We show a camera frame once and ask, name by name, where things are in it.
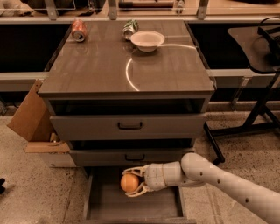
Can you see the grey drawer cabinet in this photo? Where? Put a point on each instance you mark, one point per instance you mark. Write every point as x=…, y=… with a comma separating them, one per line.
x=108, y=75

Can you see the green soda can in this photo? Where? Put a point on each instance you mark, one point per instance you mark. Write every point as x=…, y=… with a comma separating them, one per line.
x=130, y=28

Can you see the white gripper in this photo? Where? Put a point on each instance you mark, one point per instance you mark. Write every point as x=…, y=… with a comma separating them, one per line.
x=155, y=177

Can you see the white bowl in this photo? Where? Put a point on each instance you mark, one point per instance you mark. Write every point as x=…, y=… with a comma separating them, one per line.
x=147, y=41

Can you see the black rolling stand table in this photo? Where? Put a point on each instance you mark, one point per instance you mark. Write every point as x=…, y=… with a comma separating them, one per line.
x=260, y=44

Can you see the brown cardboard box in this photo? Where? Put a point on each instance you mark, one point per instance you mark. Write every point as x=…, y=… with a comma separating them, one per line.
x=32, y=122

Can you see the black object at floor edge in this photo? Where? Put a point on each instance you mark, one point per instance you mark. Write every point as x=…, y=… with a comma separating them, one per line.
x=2, y=188

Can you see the grey top drawer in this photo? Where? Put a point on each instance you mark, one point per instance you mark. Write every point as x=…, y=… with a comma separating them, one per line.
x=125, y=127

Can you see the red soda can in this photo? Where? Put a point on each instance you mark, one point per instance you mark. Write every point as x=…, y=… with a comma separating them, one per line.
x=79, y=30

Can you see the grey middle drawer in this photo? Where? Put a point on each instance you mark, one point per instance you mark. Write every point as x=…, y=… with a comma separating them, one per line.
x=127, y=157

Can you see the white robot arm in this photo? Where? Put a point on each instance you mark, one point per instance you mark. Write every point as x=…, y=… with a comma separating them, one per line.
x=193, y=170

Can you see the orange fruit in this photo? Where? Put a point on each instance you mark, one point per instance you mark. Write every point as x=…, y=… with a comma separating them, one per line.
x=129, y=182

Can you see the grey open bottom drawer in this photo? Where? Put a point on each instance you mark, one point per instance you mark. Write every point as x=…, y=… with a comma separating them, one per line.
x=106, y=202

